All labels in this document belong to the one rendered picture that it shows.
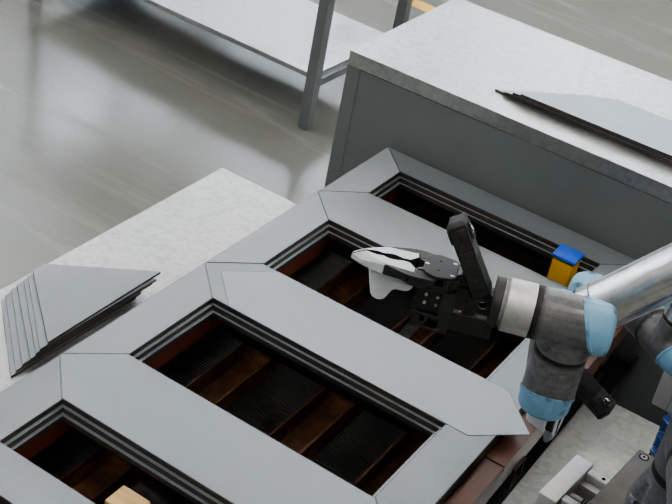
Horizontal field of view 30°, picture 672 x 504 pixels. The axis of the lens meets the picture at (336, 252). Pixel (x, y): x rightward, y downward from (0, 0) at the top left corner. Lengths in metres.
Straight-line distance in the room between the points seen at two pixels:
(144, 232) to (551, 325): 1.48
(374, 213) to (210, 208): 0.41
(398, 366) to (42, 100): 2.88
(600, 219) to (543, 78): 0.47
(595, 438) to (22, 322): 1.23
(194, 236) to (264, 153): 1.97
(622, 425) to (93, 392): 1.17
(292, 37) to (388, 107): 2.12
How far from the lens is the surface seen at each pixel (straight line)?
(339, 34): 5.50
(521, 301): 1.68
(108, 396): 2.34
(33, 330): 2.60
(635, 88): 3.50
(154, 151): 4.83
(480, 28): 3.63
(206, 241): 2.97
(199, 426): 2.30
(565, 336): 1.70
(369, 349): 2.55
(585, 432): 2.79
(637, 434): 2.84
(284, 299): 2.64
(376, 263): 1.69
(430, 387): 2.49
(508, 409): 2.50
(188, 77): 5.43
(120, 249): 2.91
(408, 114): 3.28
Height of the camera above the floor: 2.37
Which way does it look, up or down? 33 degrees down
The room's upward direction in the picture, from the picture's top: 12 degrees clockwise
